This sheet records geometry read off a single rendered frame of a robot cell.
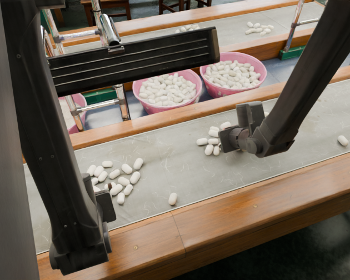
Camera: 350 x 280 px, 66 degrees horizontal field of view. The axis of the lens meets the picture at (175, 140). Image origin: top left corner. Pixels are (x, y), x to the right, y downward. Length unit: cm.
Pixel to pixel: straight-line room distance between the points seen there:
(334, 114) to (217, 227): 62
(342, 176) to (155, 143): 55
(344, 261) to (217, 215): 105
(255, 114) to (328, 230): 113
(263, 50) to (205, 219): 91
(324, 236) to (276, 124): 116
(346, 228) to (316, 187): 95
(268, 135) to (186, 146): 33
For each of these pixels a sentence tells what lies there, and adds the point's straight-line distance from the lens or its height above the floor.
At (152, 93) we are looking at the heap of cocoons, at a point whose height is 74.
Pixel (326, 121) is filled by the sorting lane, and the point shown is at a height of 74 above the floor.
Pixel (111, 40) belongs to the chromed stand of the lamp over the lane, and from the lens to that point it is 60.
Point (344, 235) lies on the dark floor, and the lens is 173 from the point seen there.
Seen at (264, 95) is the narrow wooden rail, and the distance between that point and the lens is 104.
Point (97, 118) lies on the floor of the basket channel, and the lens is 109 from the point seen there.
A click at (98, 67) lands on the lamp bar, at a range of 60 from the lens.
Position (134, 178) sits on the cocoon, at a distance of 77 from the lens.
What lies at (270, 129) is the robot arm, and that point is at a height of 99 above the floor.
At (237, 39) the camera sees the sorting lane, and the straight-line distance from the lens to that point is 143.
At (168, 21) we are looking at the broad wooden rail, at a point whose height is 76.
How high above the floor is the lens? 139
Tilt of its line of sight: 48 degrees down
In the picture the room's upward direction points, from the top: 2 degrees counter-clockwise
